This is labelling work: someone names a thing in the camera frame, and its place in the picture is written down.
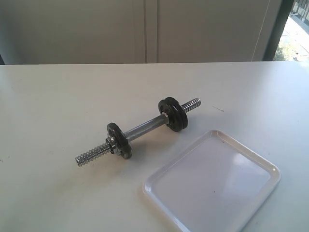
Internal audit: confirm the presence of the black far-end weight plate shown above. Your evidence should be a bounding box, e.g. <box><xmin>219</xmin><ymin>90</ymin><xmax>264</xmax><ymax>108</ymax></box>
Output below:
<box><xmin>107</xmin><ymin>123</ymin><xmax>132</xmax><ymax>160</ymax></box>

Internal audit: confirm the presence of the chrome dumbbell bar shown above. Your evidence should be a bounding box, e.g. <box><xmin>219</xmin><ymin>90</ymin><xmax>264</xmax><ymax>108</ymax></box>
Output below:
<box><xmin>75</xmin><ymin>98</ymin><xmax>201</xmax><ymax>167</ymax></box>

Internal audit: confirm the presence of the chrome spin collar nut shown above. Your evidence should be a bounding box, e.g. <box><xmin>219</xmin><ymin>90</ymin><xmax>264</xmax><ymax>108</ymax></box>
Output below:
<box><xmin>106</xmin><ymin>136</ymin><xmax>120</xmax><ymax>155</ymax></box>

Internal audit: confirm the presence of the white plastic tray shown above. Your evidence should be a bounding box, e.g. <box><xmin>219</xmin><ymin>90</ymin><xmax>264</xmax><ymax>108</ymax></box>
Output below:
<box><xmin>143</xmin><ymin>130</ymin><xmax>281</xmax><ymax>232</ymax></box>

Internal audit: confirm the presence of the dark window frame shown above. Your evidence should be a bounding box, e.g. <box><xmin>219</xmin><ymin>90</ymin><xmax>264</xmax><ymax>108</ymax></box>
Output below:
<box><xmin>262</xmin><ymin>0</ymin><xmax>294</xmax><ymax>61</ymax></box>

